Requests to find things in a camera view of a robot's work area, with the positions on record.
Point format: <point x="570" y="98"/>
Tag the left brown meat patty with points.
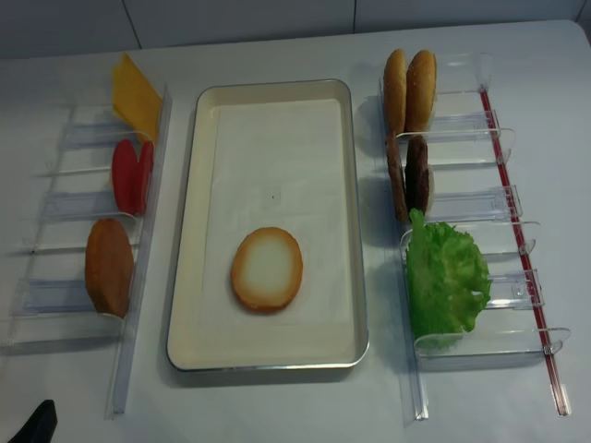
<point x="397" y="178"/>

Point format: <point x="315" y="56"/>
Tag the right red tomato slice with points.
<point x="143" y="176"/>

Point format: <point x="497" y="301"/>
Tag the red tomato slice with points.
<point x="143" y="176"/>
<point x="124" y="174"/>

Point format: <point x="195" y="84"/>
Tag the green lettuce leaf in rack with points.
<point x="447" y="277"/>

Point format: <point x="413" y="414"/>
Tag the left red tomato slice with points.
<point x="124" y="174"/>

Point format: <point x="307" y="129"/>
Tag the yellow cheese slices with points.
<point x="135" y="100"/>

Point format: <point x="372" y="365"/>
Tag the bottom bun slice on tray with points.
<point x="267" y="270"/>

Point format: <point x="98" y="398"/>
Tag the cream metal tray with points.
<point x="270" y="155"/>

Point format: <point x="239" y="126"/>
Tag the left upright bun top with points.
<point x="394" y="91"/>

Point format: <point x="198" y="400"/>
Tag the upright bun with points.
<point x="394" y="91"/>
<point x="421" y="79"/>

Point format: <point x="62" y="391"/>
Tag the clear acrylic right rack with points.
<point x="470" y="188"/>

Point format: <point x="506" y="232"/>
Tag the clear acrylic rack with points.
<point x="58" y="187"/>
<point x="470" y="188"/>

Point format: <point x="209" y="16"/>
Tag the brown bun in left rack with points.
<point x="109" y="267"/>

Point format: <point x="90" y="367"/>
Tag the right upright bun top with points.
<point x="421" y="79"/>

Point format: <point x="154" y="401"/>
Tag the clear acrylic left rack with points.
<point x="58" y="187"/>

